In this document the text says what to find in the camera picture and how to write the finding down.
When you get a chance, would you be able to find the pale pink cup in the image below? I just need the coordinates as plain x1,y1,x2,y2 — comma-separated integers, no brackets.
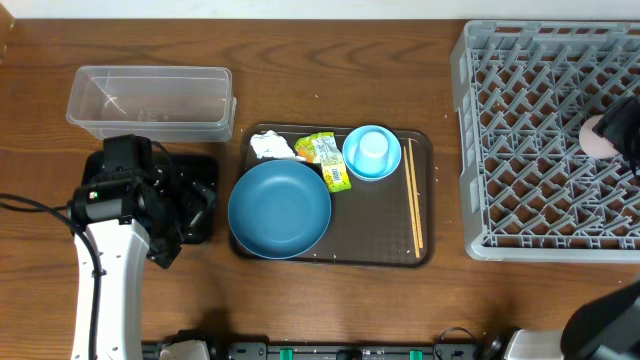
579,115,619,159

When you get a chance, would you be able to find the dark blue plate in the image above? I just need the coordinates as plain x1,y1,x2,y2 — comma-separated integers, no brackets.
228,160,332,260

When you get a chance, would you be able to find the light blue cup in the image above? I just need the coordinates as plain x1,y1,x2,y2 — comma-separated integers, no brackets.
353,131,389,176

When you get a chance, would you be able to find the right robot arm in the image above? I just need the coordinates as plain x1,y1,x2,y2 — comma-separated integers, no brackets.
484,96,639,360

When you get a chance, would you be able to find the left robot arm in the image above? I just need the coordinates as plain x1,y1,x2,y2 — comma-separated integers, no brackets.
67,135,219,360

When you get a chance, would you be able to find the grey dishwasher rack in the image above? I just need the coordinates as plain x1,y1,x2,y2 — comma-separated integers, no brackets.
450,20,639,264

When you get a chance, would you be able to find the black plastic tray bin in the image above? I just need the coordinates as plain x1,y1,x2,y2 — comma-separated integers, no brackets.
70,151,219,245

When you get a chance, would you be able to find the crumpled white tissue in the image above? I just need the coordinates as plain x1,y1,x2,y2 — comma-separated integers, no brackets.
249,130,305,161

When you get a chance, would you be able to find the clear plastic bin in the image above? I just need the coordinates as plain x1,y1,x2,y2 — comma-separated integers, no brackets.
66,66,237,143

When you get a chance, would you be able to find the green snack wrapper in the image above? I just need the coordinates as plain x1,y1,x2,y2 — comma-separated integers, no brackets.
294,132,351,193

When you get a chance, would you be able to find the light blue bowl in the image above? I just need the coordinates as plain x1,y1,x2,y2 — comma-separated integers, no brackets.
342,125,402,182

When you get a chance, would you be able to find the dark brown serving tray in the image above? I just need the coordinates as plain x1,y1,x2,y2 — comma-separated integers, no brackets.
229,122,435,269

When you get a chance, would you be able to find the right wooden chopstick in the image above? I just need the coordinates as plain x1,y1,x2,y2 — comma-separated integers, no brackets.
408,139,424,249

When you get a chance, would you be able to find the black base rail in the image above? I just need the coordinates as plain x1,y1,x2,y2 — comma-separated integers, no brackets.
142,328,508,360

